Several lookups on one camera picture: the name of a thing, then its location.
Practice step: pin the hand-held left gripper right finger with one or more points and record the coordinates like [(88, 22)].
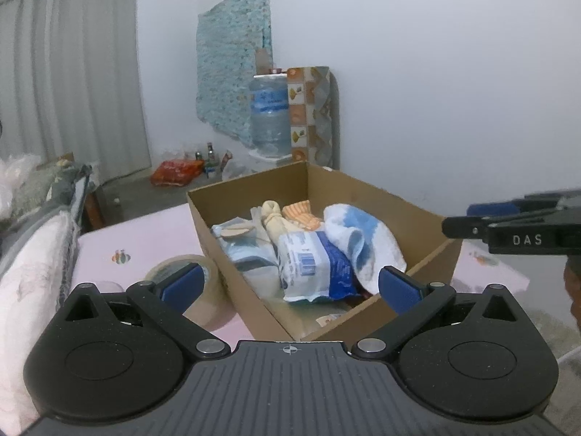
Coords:
[(399, 290)]

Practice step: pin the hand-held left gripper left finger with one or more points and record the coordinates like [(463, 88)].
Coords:
[(184, 284)]

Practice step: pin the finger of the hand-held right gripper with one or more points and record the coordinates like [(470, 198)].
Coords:
[(467, 228), (494, 210)]

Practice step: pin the white waffle towel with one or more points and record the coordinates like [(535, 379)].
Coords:
[(386, 254)]

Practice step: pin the face mask pack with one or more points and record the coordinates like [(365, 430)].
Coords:
[(245, 254)]

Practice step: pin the beige powder puff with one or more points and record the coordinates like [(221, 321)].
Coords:
[(233, 231)]

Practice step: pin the blue white tissue pack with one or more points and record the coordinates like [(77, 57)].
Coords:
[(313, 259)]

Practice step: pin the brown cardboard box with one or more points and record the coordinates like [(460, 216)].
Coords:
[(376, 195)]

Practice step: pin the cream knotted socks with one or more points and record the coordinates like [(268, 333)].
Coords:
[(274, 222)]

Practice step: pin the clear tape roll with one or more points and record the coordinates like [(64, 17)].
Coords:
[(213, 295)]

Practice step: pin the red plastic bag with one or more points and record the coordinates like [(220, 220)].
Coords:
[(174, 172)]

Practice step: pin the white plastic bag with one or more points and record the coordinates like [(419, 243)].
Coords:
[(236, 171)]

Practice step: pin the white quilt in plastic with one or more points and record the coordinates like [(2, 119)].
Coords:
[(31, 281)]

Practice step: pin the white water dispenser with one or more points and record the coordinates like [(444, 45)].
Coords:
[(272, 160)]

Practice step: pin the grey bed sheet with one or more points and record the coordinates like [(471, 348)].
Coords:
[(27, 227)]

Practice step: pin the large water bottle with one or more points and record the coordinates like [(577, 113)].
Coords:
[(270, 118)]

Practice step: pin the tile patterned cover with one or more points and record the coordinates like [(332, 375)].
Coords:
[(313, 118)]

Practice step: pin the clear plastic bag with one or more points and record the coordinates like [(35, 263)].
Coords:
[(16, 177)]

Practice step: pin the brown cardboard sheet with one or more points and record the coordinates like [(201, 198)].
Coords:
[(263, 61)]

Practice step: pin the grey curtain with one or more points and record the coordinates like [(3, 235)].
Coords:
[(68, 77)]

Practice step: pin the wooden bed frame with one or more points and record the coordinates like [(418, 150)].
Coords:
[(95, 209)]

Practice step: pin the floral cloth on wall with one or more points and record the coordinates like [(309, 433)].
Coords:
[(227, 63)]

